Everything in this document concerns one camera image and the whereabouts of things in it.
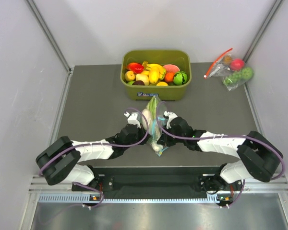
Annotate green fake watermelon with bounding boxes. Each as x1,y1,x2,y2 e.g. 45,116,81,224
173,71,188,86

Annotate yellow fake apple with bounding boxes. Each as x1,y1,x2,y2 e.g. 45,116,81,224
124,70,136,82

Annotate red fake apple in bag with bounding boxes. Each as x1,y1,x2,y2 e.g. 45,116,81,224
230,58,245,71

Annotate blue tub label sticker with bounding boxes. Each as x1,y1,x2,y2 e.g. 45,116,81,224
137,92,159,97

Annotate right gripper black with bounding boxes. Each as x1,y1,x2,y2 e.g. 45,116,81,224
158,124,186,147

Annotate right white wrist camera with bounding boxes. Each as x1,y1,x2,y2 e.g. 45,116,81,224
163,111,178,129

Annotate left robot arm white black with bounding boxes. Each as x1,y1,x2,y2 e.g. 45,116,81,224
36,124,150,190

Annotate green fake grapes in bag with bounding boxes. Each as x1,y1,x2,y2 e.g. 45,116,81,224
223,71,242,86

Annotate orange fake tangerine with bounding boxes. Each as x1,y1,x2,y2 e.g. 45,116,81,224
164,72,175,83

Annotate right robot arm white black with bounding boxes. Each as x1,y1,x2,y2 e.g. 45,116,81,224
156,113,284,190

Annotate green bumpy fake fruit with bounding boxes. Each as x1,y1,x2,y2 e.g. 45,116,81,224
241,67,254,81

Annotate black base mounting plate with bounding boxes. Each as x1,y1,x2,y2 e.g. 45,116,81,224
71,165,245,192

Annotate yellow fake lemon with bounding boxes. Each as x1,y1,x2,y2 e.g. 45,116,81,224
149,67,160,84

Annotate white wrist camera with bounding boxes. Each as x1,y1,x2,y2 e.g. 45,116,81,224
163,111,178,129
124,112,141,127

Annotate pink fake peach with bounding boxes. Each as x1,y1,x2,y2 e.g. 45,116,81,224
163,64,180,73

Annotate red fake pepper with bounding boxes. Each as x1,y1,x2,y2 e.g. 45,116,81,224
126,62,144,73

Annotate white fake radish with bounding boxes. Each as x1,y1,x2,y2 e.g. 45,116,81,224
142,108,153,135

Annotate red zip clear bag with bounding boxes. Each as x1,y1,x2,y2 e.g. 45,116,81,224
204,48,250,91

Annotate yellow fake banana bunch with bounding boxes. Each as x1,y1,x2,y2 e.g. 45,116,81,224
142,61,166,81

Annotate fake celery stalk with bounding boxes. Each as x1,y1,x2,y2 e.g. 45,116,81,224
146,96,160,119

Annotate yellow fake orange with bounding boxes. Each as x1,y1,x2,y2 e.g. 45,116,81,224
156,81,168,86

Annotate grey slotted cable duct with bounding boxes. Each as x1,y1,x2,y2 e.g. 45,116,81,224
38,193,232,204

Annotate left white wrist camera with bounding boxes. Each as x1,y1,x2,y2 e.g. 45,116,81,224
124,112,141,127

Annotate dark purple fake fruit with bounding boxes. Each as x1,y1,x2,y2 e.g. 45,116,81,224
132,80,145,86

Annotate beige fake pear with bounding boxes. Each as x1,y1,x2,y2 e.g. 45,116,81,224
136,73,150,86

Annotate blue zip clear bag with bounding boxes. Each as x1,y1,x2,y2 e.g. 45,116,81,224
141,95,170,158

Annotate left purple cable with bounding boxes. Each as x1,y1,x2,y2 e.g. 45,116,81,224
38,107,150,209

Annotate olive green plastic tub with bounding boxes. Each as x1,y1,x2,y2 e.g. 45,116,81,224
120,49,192,101

